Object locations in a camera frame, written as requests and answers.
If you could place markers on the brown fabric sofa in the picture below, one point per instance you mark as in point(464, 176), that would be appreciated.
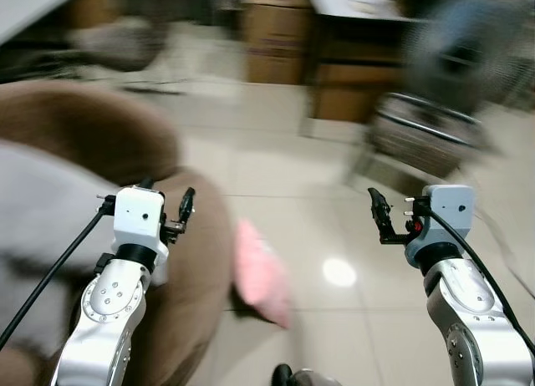
point(100, 123)

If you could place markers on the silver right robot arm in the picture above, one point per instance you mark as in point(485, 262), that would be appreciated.
point(468, 319)

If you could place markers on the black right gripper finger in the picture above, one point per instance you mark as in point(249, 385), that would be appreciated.
point(380, 206)

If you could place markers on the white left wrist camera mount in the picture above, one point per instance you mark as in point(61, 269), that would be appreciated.
point(138, 219)

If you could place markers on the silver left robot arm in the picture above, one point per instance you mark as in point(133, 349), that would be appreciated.
point(104, 311)

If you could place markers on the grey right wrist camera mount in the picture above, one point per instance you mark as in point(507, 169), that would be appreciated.
point(447, 215)

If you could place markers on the wooden desk with white top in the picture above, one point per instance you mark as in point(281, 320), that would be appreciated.
point(355, 68)

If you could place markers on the brown cardboard box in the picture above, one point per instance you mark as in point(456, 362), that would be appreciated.
point(276, 39)

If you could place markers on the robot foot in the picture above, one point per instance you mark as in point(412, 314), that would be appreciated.
point(305, 378)

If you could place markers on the light grey table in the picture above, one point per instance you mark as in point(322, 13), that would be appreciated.
point(29, 10)

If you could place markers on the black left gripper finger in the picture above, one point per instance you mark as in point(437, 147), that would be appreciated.
point(186, 204)

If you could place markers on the pink plush pillow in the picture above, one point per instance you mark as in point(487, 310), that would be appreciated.
point(261, 273)

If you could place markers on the grey padded chair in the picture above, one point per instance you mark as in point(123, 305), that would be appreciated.
point(117, 43)

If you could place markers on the grey mesh office chair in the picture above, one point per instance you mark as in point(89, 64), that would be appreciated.
point(456, 60)

